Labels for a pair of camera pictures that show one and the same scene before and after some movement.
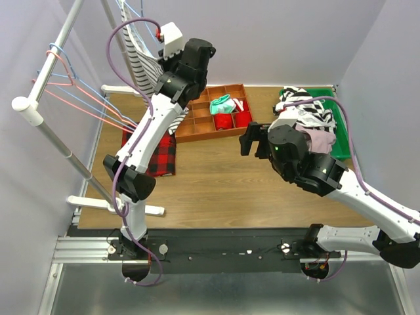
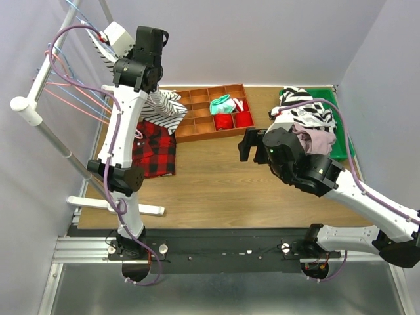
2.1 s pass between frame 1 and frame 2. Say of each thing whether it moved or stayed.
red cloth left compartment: stayed
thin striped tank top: moved
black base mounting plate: stayed
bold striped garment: stayed
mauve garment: stayed
